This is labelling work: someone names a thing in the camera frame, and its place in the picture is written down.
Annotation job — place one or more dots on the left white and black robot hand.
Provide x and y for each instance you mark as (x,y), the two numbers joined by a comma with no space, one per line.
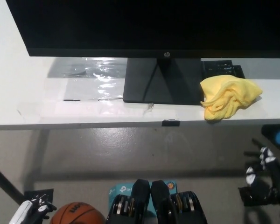
(37,207)

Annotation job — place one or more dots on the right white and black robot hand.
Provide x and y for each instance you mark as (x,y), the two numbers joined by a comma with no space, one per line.
(268,172)

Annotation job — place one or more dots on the yellow microfibre cloth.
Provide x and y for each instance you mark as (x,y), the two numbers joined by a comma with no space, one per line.
(226,93)

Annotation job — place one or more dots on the black slanted desk leg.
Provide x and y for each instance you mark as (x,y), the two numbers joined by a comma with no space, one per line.
(2,179)

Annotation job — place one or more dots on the white desk leg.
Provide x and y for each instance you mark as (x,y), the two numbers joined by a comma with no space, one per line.
(38,151)

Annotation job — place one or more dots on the left black robot body block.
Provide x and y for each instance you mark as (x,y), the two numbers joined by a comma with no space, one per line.
(137,200)

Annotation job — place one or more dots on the black HP monitor with stand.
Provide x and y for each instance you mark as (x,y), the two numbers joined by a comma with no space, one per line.
(107,23)

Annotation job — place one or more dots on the black floor tape patch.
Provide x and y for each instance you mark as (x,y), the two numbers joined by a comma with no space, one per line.
(45,193)
(252,198)

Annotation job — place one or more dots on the orange basketball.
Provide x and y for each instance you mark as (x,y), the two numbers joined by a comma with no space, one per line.
(77,214)

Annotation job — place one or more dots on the teal tp-link box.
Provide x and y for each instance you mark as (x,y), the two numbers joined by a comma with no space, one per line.
(121,189)

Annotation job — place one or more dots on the black perforated tray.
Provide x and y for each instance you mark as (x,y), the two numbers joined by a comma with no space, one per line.
(214,67)

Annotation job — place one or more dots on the crumpled clear tape piece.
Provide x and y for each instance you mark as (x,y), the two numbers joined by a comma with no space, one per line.
(149,107)

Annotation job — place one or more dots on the clear shiny plastic sheet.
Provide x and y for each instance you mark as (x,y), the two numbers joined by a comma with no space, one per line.
(95,70)

